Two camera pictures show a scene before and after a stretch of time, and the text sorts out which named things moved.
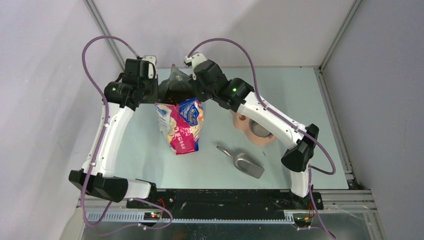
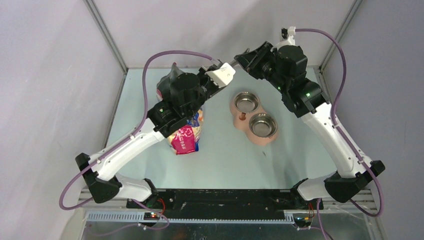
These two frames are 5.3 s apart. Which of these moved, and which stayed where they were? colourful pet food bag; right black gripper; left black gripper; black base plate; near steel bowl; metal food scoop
Moved: metal food scoop; right black gripper; left black gripper
Stayed: colourful pet food bag; black base plate; near steel bowl
